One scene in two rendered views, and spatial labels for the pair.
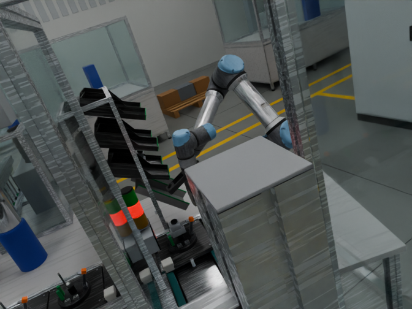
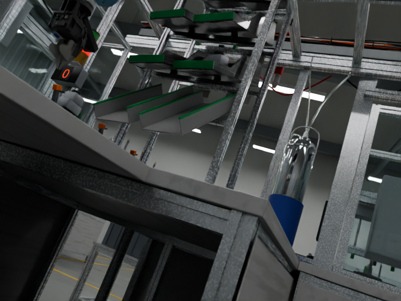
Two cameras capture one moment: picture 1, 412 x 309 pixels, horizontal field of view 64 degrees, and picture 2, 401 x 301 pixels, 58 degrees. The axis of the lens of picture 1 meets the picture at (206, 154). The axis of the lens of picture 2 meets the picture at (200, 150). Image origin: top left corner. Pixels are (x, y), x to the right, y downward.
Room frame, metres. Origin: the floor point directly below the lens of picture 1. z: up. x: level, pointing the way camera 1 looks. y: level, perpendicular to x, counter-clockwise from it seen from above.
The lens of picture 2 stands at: (2.26, -0.37, 0.73)
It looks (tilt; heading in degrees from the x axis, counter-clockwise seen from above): 17 degrees up; 128
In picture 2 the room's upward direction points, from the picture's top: 21 degrees clockwise
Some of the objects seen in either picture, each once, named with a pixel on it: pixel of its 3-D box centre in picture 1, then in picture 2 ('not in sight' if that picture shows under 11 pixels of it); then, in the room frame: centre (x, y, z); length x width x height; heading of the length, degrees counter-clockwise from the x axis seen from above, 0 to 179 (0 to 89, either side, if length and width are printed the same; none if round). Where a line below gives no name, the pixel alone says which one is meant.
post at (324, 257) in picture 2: not in sight; (351, 150); (1.76, 1.47, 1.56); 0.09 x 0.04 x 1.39; 13
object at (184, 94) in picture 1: (189, 95); not in sight; (6.86, -0.07, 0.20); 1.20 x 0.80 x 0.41; 112
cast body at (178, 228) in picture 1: (174, 227); (73, 103); (1.23, 0.24, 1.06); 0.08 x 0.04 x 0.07; 103
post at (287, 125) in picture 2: not in sight; (284, 137); (1.41, 1.39, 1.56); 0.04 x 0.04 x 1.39; 13
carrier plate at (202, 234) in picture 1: (183, 243); not in sight; (1.23, 0.23, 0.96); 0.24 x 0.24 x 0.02; 13
